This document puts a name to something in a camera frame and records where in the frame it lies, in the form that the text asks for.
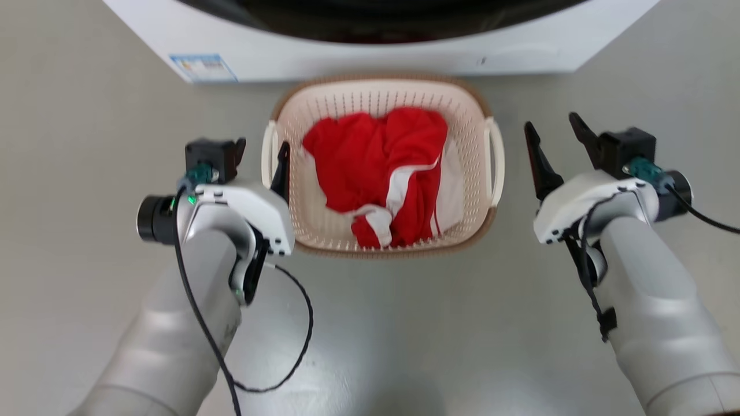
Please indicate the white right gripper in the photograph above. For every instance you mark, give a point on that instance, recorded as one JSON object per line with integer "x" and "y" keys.
{"x": 578, "y": 199}

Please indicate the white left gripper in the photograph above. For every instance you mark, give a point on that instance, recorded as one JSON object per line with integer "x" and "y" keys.
{"x": 260, "y": 211}

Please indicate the cream plastic laundry basket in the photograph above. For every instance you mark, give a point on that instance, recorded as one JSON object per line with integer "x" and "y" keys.
{"x": 312, "y": 231}

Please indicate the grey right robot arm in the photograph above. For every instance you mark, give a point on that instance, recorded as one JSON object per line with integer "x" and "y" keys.
{"x": 653, "y": 300}

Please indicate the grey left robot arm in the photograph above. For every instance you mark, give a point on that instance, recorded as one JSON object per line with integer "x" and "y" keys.
{"x": 173, "y": 323}

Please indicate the red garment with white stripes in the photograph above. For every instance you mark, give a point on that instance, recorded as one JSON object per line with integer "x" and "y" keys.
{"x": 358, "y": 156}

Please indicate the blue energy label sticker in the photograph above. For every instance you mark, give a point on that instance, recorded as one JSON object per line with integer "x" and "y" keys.
{"x": 203, "y": 68}

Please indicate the white front-load washing machine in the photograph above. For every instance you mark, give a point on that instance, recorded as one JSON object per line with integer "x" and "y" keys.
{"x": 347, "y": 55}

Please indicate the black round washer door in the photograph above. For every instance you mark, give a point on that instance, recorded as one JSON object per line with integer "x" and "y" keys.
{"x": 376, "y": 23}

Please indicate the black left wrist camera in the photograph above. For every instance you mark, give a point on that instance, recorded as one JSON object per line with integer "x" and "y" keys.
{"x": 211, "y": 155}

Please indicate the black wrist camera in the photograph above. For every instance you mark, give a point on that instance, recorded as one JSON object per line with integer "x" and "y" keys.
{"x": 211, "y": 155}
{"x": 627, "y": 144}

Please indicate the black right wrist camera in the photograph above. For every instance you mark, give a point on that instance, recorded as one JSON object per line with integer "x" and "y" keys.
{"x": 627, "y": 144}

